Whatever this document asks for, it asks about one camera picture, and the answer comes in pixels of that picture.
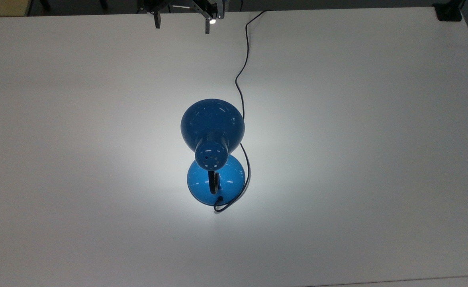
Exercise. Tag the black table clamp mount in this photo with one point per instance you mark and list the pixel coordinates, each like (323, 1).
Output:
(448, 12)

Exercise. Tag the light wooden furniture piece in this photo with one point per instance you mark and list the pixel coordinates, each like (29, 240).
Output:
(2, 7)

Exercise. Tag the black chair leg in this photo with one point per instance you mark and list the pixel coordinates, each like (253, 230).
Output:
(103, 4)
(46, 4)

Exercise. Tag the blue desk lamp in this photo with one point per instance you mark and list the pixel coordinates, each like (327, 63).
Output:
(213, 127)

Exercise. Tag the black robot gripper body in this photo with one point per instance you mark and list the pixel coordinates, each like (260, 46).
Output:
(186, 4)

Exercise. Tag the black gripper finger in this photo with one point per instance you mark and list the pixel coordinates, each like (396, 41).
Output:
(208, 26)
(157, 20)

